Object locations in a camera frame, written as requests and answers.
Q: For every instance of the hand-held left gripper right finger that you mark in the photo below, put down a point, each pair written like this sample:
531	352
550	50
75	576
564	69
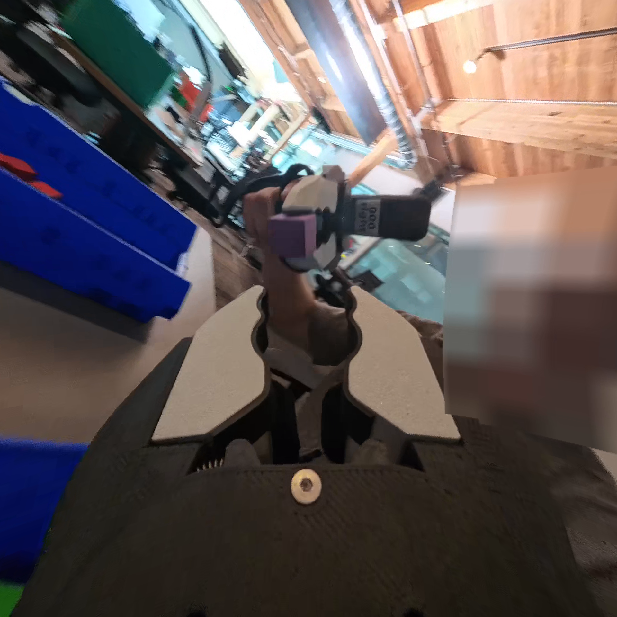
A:
400	381

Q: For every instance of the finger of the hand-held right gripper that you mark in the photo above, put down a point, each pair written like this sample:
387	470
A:
313	197
325	253

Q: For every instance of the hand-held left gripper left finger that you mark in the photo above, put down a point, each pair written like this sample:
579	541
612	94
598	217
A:
212	381

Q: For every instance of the purple cube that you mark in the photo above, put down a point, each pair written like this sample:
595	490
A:
291	236

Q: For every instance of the blue plastic bin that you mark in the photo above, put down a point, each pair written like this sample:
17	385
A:
33	506
96	231

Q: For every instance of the red cube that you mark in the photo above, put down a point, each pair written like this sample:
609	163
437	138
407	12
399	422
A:
46	189
17	166

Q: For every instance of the person's right hand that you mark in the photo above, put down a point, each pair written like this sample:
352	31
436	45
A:
258	212

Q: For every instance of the hanging light bulb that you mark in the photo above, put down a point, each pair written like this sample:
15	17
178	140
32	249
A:
470	67

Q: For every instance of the green partition board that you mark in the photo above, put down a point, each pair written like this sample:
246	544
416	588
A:
120	48

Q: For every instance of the green cube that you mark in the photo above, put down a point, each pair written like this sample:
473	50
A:
9	600

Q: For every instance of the metal ventilation duct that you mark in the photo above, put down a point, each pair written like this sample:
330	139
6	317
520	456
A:
385	96

